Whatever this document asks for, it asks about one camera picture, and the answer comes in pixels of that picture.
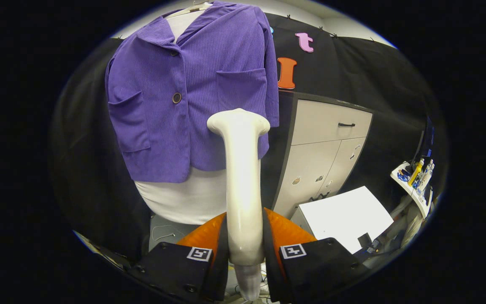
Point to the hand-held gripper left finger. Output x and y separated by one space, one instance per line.
220 270

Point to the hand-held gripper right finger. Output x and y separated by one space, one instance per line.
272 270

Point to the white undershirt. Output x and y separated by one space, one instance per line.
184 198

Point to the white box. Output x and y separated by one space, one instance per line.
344 215

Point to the printed paper sheet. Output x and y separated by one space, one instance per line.
95 249

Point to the grey cabinet with drawers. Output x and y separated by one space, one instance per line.
319 122

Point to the white cluttered side shelf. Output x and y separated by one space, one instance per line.
416 196

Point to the yellow bottle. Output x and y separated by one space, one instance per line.
416 171

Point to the clear bottle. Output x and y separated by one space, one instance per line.
426 175

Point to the row of black backdrop clips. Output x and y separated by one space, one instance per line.
321 29

